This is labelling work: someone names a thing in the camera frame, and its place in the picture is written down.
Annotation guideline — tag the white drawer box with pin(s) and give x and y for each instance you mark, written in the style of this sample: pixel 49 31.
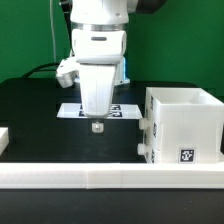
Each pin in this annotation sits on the white drawer box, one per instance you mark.
pixel 148 124
pixel 147 152

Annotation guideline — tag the white fiducial marker sheet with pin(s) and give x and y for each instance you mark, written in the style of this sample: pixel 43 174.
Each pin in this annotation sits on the white fiducial marker sheet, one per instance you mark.
pixel 117 111

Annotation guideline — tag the white drawer cabinet frame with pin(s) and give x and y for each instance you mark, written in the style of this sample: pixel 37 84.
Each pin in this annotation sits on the white drawer cabinet frame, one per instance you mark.
pixel 190 126

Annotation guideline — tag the white block left edge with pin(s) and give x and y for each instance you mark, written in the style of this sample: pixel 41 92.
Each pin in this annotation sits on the white block left edge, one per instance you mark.
pixel 4 139

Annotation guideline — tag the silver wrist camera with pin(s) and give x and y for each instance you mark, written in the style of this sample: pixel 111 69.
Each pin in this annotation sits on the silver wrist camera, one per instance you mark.
pixel 67 71

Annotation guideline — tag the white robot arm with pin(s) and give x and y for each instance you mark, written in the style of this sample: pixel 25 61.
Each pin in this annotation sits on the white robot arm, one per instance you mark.
pixel 109 15

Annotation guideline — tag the white plastic border rail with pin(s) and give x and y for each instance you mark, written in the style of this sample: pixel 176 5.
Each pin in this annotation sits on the white plastic border rail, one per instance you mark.
pixel 103 176

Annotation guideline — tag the white drawer box front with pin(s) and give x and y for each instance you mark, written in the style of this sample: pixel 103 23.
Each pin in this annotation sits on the white drawer box front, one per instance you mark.
pixel 147 152

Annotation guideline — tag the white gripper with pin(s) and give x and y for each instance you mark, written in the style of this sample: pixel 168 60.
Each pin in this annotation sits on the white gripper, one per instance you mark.
pixel 97 54

